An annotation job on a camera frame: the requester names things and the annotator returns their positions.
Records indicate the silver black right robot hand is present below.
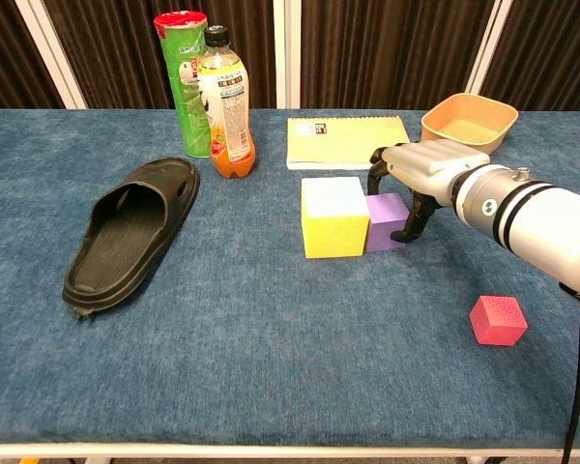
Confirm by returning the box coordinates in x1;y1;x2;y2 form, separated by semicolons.
365;139;492;243

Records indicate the medium purple foam cube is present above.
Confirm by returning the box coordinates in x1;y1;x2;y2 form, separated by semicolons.
365;192;411;253

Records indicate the large yellow foam cube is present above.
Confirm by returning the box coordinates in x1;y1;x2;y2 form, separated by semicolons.
301;176;371;260

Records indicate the small red foam cube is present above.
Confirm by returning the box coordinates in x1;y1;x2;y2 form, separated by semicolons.
469;295;529;347

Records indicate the brown paper bowl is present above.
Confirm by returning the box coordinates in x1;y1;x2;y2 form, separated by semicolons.
420;93;520;157

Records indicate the yellow spiral notebook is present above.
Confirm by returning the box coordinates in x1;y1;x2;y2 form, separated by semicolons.
286;116;412;172

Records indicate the dark pleated screen panel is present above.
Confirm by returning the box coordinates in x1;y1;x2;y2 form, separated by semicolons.
0;0;88;117
14;0;289;110
284;0;504;110
463;0;580;113

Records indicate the orange drink plastic bottle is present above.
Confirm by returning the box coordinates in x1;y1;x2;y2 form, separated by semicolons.
196;24;257;180

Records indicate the blue table cloth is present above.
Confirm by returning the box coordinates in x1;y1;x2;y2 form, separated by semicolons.
0;108;580;449

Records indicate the green chips can red lid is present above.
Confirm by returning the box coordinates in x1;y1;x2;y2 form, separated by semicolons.
153;11;214;160

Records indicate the black rubber slipper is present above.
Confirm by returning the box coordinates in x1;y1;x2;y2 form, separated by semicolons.
61;156;201;322

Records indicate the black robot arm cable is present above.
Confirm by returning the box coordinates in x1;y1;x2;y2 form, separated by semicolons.
559;283;580;464

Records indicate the white table frame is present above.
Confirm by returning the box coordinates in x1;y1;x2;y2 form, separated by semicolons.
0;442;580;464

